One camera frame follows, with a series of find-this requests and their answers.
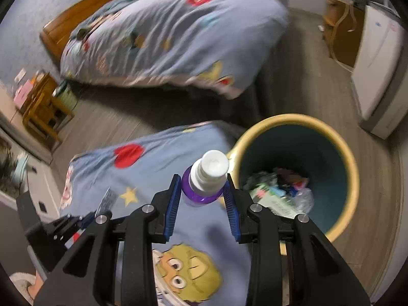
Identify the purple bottle white cap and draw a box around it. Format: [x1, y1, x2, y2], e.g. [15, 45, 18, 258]
[182, 150, 229, 207]

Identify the Coltalin medicine box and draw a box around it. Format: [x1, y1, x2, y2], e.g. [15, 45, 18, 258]
[250, 184, 298, 219]

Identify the clear plastic bag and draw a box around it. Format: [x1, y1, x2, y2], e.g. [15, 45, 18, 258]
[288, 187, 315, 214]

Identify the yellow teal trash bin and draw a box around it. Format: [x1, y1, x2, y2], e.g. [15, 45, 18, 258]
[227, 113, 360, 242]

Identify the near bed cartoon blue cover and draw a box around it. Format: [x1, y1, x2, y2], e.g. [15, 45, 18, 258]
[53, 122, 251, 305]

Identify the wooden side table left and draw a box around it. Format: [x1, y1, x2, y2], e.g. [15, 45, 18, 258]
[22, 73, 75, 144]

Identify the small white green bin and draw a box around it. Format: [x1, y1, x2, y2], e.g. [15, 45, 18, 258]
[53, 80, 78, 111]

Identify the pink box on table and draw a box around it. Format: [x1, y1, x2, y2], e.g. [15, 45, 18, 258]
[13, 80, 34, 110]

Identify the large bed cartoon duvet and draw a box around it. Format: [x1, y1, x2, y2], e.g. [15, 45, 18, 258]
[60, 0, 288, 99]

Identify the wooden headboard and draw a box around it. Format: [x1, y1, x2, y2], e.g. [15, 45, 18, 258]
[40, 0, 113, 66]

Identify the white air purifier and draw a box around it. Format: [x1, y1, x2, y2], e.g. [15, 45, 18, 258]
[351, 2, 407, 139]

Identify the wooden nightstand right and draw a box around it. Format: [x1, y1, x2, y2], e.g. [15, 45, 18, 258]
[323, 0, 365, 68]

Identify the white cable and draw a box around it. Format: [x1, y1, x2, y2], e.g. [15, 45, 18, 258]
[328, 0, 358, 68]

